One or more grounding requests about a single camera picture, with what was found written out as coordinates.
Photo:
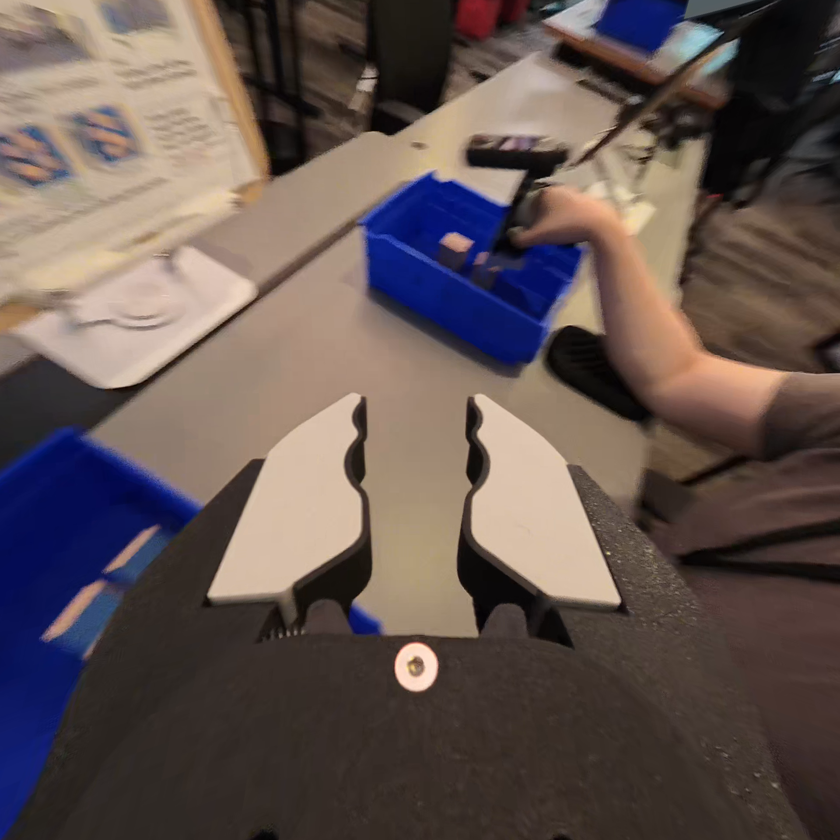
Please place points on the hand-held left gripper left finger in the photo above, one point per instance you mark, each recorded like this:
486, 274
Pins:
289, 518

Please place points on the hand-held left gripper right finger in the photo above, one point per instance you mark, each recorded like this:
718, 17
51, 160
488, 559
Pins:
531, 518

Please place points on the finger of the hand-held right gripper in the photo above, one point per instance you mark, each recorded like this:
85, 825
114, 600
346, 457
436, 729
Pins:
510, 264

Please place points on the blue plastic bin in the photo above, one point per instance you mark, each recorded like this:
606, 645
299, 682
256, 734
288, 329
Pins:
446, 295
39, 512
640, 19

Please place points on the person's right forearm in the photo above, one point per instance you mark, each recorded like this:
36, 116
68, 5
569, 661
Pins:
643, 341

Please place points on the person's right hand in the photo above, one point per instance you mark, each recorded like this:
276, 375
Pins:
571, 220

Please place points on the black textured pad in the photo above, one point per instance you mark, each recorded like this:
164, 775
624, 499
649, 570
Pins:
584, 367

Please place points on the dark flat panel on stand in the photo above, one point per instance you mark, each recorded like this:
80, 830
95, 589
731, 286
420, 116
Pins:
649, 98

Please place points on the red storage box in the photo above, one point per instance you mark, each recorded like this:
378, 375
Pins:
476, 16
513, 10

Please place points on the black office chair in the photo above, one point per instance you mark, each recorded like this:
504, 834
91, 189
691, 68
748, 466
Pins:
410, 59

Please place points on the wooden-edged work table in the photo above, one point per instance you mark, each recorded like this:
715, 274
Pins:
656, 62

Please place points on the wooden sign board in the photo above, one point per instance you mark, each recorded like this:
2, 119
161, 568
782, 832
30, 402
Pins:
243, 118

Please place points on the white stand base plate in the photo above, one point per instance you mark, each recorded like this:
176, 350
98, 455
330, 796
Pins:
633, 213
210, 295

